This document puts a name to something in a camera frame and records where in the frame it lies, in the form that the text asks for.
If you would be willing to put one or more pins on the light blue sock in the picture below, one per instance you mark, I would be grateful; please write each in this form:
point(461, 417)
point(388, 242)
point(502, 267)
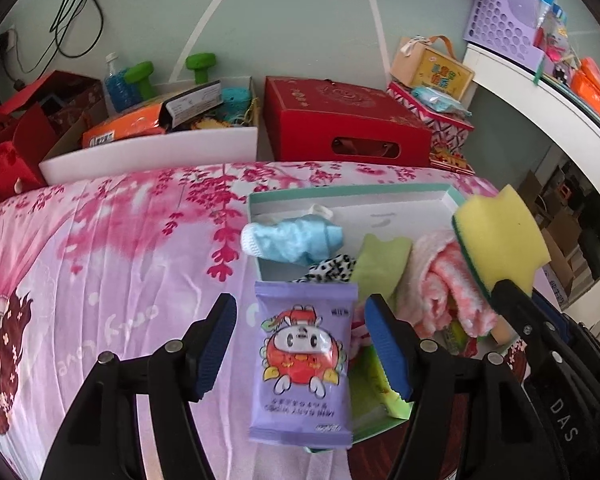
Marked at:
point(290, 240)

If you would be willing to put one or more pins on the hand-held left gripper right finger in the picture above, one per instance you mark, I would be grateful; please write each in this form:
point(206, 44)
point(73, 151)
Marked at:
point(387, 347)

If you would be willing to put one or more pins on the blue water bottle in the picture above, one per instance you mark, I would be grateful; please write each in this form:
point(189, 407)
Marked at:
point(115, 87)

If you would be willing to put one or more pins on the pink printed bedsheet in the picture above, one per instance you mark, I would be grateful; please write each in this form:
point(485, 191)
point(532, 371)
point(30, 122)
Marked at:
point(105, 260)

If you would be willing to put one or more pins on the yellow and green sponge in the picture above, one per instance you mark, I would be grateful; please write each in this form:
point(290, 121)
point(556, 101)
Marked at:
point(500, 230)

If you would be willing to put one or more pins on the stacked cardboard boxes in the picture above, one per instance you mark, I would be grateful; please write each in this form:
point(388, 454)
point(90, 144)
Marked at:
point(560, 230)

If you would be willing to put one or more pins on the white shelf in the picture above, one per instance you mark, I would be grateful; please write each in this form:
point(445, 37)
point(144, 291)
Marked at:
point(555, 105)

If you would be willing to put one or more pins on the white storage bin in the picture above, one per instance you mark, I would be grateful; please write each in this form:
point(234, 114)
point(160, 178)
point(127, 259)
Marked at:
point(155, 155)

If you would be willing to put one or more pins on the pink white striped cloth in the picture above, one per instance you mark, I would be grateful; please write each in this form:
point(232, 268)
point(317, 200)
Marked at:
point(440, 285)

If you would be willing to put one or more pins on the red and gold packet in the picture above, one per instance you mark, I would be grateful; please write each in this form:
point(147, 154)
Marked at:
point(450, 162)

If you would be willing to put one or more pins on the teal-rimmed white box lid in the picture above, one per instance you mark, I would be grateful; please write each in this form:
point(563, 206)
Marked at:
point(410, 205)

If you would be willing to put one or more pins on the purple wet wipes packet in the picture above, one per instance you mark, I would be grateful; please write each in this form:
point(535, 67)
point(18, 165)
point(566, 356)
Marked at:
point(300, 400)

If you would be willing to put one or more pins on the red white patterned box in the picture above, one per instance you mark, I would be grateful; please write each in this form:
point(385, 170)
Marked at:
point(445, 132)

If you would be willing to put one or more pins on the leopard print scrunchie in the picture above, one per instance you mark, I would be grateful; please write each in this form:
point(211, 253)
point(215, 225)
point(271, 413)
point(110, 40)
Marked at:
point(337, 267)

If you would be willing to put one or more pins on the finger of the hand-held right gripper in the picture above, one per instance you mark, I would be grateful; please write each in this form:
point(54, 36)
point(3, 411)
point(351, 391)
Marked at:
point(517, 310)
point(562, 325)

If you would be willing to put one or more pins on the red gift box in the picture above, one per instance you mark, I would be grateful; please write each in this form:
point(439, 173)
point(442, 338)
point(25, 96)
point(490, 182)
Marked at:
point(330, 115)

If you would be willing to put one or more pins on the orange box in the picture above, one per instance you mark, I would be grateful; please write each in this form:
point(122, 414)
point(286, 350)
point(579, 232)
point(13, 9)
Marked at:
point(130, 125)

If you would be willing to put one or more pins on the teal plastic item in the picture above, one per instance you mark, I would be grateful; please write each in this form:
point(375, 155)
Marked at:
point(237, 102)

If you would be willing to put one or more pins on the beige makeup sponge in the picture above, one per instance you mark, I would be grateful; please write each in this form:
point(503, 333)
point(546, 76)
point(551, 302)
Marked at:
point(504, 332)

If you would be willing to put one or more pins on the purple perforated basket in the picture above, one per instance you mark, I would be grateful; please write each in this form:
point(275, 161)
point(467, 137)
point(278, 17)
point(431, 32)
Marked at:
point(500, 20)

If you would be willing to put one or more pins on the green dumbbell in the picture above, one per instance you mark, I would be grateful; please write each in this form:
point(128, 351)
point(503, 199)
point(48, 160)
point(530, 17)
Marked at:
point(199, 65)
point(140, 77)

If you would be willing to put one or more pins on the black and grey box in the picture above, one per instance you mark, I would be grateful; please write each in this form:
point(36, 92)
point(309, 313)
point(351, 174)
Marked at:
point(192, 102)

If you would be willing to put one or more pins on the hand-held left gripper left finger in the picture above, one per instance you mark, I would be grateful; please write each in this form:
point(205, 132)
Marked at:
point(215, 350)

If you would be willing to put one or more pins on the red tote bag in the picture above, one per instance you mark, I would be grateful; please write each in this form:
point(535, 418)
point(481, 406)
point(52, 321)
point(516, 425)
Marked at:
point(5, 165)

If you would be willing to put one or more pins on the light green cloth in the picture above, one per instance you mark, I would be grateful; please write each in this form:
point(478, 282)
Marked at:
point(380, 265)

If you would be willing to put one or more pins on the dark red open box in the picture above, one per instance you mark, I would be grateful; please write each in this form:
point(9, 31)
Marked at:
point(75, 92)

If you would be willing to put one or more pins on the orange packet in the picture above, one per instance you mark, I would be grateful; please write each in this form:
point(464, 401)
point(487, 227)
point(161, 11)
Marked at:
point(597, 92)

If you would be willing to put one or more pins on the brown cardboard box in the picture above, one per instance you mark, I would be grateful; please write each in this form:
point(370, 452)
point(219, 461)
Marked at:
point(67, 140)

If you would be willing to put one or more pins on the light blue wipes pack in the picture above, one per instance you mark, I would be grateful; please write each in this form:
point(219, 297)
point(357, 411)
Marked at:
point(440, 102)

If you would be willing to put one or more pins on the colourful toy packets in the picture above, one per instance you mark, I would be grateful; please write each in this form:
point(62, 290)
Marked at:
point(555, 35)

